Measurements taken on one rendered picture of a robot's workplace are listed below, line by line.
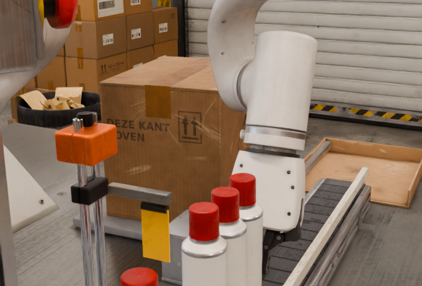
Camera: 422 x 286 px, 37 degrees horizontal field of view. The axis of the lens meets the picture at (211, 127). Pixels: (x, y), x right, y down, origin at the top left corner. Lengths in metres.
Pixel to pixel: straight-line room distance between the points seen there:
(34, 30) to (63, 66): 4.08
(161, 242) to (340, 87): 4.53
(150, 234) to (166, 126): 0.55
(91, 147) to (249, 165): 0.32
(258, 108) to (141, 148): 0.40
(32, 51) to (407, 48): 4.58
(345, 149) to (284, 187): 0.86
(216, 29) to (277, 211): 0.26
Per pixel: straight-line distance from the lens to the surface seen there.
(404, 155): 1.66
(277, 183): 0.83
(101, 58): 4.34
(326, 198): 1.27
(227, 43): 0.90
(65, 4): 0.42
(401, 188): 1.48
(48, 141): 1.85
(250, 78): 0.86
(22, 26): 0.40
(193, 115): 1.12
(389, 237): 1.24
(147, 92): 1.14
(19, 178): 1.38
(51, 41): 1.10
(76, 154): 0.59
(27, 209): 1.34
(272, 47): 0.84
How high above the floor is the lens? 1.36
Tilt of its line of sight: 16 degrees down
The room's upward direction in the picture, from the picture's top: 1 degrees counter-clockwise
